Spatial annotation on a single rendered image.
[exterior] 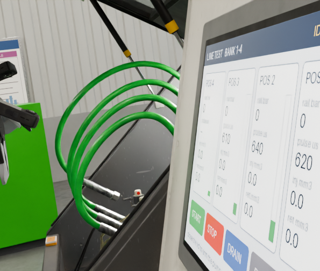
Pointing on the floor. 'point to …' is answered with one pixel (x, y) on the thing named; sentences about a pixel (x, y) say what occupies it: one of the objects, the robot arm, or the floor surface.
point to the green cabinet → (18, 194)
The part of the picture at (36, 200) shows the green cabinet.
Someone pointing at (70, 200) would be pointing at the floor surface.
